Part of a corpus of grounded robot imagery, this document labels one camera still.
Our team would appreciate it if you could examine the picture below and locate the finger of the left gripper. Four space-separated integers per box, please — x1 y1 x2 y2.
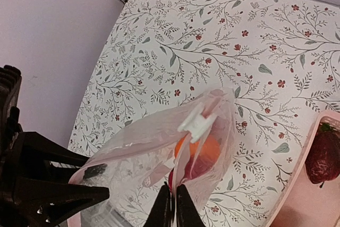
18 132 89 169
15 178 109 226

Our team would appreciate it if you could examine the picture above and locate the orange tangerine toy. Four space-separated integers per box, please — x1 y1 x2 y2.
174 135 220 164

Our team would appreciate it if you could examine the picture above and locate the clear zip top bag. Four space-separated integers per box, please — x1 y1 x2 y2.
67 88 236 226

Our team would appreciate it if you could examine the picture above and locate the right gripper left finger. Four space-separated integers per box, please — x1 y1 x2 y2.
144 183 172 227

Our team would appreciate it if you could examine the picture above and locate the dark purple fruit toy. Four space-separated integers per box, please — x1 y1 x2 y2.
305 123 339 188

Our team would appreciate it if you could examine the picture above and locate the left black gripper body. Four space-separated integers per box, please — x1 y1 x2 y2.
0 64 54 227

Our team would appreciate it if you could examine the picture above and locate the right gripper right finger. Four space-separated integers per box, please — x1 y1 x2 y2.
175 184 203 227

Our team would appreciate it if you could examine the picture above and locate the floral table mat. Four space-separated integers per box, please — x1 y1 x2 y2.
68 0 339 226

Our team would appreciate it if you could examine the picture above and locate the pink plastic basket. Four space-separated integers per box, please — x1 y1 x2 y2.
263 110 339 226

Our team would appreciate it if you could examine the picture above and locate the red mushroom toy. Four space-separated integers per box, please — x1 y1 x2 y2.
181 157 214 182

